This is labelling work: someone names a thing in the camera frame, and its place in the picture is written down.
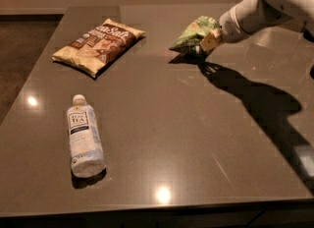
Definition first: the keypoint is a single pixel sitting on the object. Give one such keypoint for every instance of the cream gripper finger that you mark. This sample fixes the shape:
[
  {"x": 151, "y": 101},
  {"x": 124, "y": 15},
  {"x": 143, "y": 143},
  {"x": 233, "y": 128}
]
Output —
[{"x": 211, "y": 40}]

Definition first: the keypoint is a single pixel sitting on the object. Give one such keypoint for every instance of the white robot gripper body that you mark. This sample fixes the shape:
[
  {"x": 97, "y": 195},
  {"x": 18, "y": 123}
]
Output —
[{"x": 230, "y": 28}]

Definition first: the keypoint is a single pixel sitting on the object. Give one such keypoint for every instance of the green jalapeno chip bag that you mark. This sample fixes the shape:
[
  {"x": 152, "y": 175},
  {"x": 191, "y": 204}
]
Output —
[{"x": 189, "y": 41}]

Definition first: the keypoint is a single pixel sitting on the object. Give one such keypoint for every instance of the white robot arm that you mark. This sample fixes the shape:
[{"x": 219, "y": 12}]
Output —
[{"x": 301, "y": 14}]

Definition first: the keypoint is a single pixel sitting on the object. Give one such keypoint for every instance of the brown sea salt chip bag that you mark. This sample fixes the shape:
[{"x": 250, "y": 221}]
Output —
[{"x": 99, "y": 47}]

